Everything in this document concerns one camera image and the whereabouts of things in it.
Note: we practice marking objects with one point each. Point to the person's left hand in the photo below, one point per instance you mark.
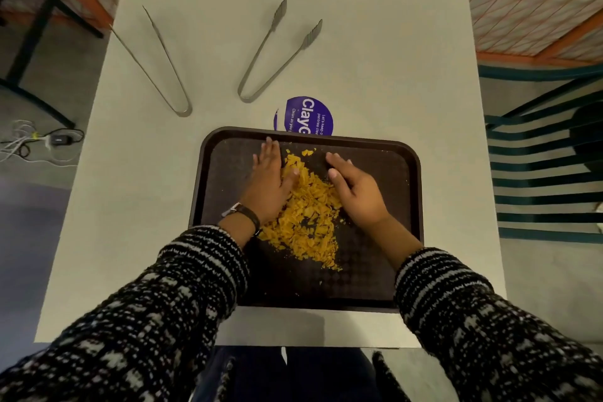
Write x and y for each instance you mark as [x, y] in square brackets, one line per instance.
[266, 189]

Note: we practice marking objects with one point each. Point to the person's right hand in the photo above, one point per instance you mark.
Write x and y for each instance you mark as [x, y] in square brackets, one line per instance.
[362, 199]

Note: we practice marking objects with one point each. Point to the person's right thumb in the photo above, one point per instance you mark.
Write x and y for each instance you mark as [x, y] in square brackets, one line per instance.
[337, 181]

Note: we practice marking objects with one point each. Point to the person's left thumb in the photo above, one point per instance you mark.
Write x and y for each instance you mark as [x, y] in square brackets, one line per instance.
[291, 179]

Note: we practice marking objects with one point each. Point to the pile of yellow chip pieces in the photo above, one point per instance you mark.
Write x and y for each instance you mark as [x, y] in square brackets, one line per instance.
[308, 218]

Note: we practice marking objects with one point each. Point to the person's left forearm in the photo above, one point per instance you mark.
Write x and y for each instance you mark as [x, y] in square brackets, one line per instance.
[155, 312]

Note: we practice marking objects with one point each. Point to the person's right forearm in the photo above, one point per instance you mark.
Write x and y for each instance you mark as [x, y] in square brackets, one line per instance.
[476, 321]

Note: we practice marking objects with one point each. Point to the round purple sticker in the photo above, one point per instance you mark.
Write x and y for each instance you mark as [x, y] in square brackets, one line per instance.
[308, 116]

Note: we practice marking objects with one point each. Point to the dark brown plastic tray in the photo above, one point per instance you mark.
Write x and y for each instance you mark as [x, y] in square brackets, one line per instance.
[367, 269]

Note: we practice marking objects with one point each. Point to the metal tongs with scalloped tips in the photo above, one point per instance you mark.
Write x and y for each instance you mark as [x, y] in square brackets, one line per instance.
[264, 72]

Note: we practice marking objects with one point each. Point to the slim flat metal tongs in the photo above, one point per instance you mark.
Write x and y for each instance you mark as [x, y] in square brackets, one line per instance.
[162, 86]

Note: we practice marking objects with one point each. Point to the dark blue trousers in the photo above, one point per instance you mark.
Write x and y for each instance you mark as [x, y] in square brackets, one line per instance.
[306, 376]

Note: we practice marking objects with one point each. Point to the green slatted chair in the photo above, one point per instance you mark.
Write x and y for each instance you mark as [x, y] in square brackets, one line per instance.
[541, 171]

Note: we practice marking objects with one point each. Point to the black power adapter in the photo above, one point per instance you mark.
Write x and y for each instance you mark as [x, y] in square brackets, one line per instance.
[60, 138]

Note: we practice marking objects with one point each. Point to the black metal table frame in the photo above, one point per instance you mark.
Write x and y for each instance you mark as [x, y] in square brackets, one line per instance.
[33, 34]

